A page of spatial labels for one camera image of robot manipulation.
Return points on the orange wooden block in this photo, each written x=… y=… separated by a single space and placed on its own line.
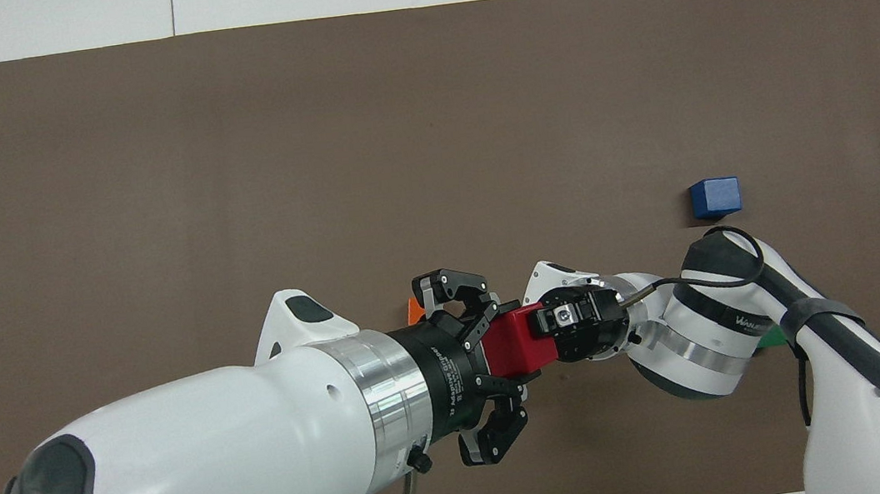
x=414 y=313

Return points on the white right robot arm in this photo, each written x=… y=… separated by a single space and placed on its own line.
x=841 y=366

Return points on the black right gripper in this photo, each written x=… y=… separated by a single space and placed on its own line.
x=609 y=323

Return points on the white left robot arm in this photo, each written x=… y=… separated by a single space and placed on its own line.
x=222 y=458

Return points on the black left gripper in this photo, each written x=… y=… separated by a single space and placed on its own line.
x=447 y=372

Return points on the green wooden block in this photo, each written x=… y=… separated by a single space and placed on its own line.
x=772 y=338

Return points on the red wooden block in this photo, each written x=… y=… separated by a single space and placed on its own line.
x=511 y=347

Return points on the brown table mat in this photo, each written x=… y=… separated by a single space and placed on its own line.
x=313 y=170

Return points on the blue wooden block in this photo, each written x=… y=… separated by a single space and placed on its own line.
x=715 y=198

